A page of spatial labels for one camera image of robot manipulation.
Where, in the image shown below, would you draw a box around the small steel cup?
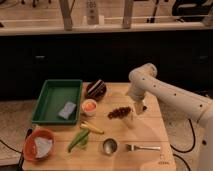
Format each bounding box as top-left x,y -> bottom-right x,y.
103,138 -> 117,155

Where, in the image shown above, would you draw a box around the grey blue sponge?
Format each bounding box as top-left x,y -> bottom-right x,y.
58,102 -> 76,119

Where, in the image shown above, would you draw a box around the chocolate layer cake slice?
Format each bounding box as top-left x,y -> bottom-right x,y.
85,79 -> 107,101

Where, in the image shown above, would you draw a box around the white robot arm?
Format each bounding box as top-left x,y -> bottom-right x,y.
127,63 -> 213,171

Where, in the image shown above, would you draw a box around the orange bowl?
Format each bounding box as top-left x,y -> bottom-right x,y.
23,129 -> 54,162

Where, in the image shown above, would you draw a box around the dark red grape bunch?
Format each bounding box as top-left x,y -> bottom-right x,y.
108,107 -> 131,119

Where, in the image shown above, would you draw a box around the black cable right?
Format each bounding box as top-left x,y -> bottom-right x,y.
170,118 -> 198,171

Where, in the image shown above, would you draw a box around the green pepper vegetable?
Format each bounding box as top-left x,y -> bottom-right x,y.
67,129 -> 90,152

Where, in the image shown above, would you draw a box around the small cup orange contents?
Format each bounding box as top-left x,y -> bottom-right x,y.
81,99 -> 97,116

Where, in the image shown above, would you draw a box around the white cloth in bowl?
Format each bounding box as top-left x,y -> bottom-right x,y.
35,137 -> 53,158

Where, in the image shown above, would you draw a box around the black cable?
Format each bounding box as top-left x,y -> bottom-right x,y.
170,118 -> 198,171
0,128 -> 34,171

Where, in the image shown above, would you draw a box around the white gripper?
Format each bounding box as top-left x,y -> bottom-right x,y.
127,86 -> 145,115

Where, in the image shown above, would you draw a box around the green plastic tray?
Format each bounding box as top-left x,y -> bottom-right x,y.
32,79 -> 82,125

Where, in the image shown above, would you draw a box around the silver fork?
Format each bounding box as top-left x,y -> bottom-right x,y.
126,144 -> 161,151

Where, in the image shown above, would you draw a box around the black cable left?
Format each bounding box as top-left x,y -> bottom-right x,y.
0,128 -> 34,171

